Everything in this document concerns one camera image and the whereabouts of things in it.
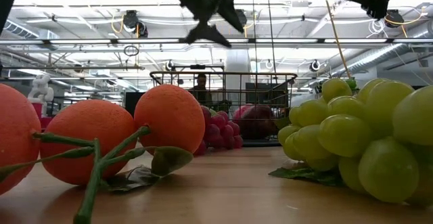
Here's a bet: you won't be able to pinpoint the green grape bunch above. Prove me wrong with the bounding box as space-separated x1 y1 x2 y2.
269 77 433 208

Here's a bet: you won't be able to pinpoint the tangerine cluster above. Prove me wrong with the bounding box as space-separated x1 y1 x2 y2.
0 83 206 224

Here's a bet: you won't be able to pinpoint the white column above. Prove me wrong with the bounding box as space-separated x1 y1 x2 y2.
225 49 252 91

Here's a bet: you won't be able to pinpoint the person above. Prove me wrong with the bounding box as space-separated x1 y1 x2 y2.
188 73 213 106

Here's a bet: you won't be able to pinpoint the black monitor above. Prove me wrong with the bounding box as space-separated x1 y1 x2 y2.
246 83 288 107

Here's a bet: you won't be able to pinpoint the red grape bunch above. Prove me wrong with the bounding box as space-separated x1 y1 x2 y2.
192 106 244 157

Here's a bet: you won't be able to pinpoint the black panel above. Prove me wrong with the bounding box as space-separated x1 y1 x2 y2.
124 91 145 118

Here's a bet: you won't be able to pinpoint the long ceiling light bar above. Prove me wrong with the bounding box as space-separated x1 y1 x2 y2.
0 38 433 45

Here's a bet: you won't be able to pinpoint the white robot figure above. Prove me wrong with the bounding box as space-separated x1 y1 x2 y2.
26 74 55 118

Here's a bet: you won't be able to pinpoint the red storage bins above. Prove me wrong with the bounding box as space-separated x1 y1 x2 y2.
30 102 53 130

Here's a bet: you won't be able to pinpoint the black ceiling cable reel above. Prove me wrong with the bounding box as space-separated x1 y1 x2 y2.
121 9 150 39
236 9 248 28
384 9 405 29

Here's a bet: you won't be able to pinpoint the yellow hanging cable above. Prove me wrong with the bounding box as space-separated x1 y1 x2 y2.
320 0 352 79

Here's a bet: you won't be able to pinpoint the wire produce basket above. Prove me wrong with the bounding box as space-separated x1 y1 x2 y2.
149 70 298 147

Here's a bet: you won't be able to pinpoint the black hanging cable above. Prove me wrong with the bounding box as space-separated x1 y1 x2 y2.
265 0 277 74

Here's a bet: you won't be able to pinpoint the silver ventilation duct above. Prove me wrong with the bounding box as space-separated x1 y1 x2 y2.
331 20 433 79

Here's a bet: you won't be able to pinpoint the black hanging ring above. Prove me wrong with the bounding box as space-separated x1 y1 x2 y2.
123 45 140 58

